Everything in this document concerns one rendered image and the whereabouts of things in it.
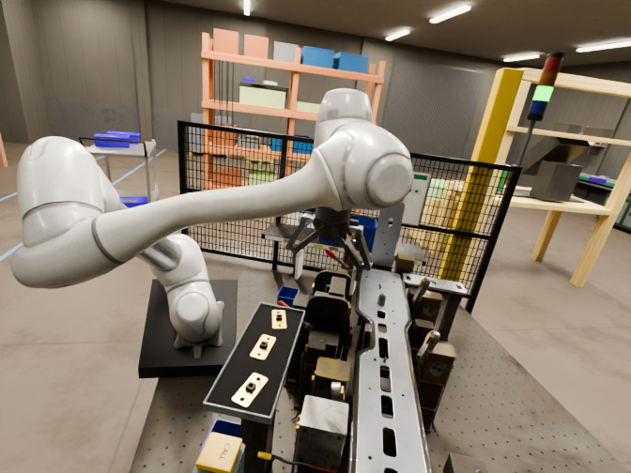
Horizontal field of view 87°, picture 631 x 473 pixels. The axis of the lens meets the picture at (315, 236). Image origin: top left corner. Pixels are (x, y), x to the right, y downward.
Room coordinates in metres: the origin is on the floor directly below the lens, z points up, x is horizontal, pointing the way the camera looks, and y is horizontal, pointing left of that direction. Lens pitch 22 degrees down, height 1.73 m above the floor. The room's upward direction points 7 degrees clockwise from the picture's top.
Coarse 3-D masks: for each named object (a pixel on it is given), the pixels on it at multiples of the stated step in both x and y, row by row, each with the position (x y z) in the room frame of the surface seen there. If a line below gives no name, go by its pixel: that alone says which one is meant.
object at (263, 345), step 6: (264, 336) 0.69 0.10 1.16; (270, 336) 0.69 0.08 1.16; (258, 342) 0.66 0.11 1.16; (264, 342) 0.65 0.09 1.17; (270, 342) 0.67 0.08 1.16; (258, 348) 0.64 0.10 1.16; (264, 348) 0.64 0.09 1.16; (270, 348) 0.65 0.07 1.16; (252, 354) 0.62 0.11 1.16; (264, 354) 0.62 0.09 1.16
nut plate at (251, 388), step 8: (256, 376) 0.55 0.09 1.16; (264, 376) 0.55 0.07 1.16; (248, 384) 0.52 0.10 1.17; (256, 384) 0.53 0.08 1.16; (264, 384) 0.53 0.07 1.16; (240, 392) 0.50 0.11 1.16; (248, 392) 0.51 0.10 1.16; (256, 392) 0.51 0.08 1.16; (232, 400) 0.48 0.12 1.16; (248, 400) 0.49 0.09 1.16
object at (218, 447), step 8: (208, 440) 0.40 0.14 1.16; (216, 440) 0.40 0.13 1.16; (224, 440) 0.40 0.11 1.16; (232, 440) 0.40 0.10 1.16; (240, 440) 0.41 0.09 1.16; (208, 448) 0.39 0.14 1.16; (216, 448) 0.39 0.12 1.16; (224, 448) 0.39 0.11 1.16; (232, 448) 0.39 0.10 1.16; (200, 456) 0.37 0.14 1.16; (208, 456) 0.37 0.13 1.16; (216, 456) 0.37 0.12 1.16; (224, 456) 0.37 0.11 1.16; (232, 456) 0.38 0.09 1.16; (200, 464) 0.36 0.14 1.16; (208, 464) 0.36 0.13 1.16; (216, 464) 0.36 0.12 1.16; (224, 464) 0.36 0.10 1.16; (232, 464) 0.36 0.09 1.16; (216, 472) 0.35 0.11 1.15; (224, 472) 0.35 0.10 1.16
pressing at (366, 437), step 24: (360, 288) 1.27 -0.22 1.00; (384, 288) 1.31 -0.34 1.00; (360, 312) 1.09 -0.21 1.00; (384, 312) 1.12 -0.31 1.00; (408, 312) 1.14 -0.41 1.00; (384, 336) 0.96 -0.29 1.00; (360, 360) 0.82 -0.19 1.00; (408, 360) 0.86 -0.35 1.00; (360, 384) 0.73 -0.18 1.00; (408, 384) 0.75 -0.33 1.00; (360, 408) 0.65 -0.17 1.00; (408, 408) 0.67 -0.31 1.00; (360, 432) 0.58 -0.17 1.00; (408, 432) 0.60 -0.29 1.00; (360, 456) 0.52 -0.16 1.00; (384, 456) 0.53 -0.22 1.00; (408, 456) 0.53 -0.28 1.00
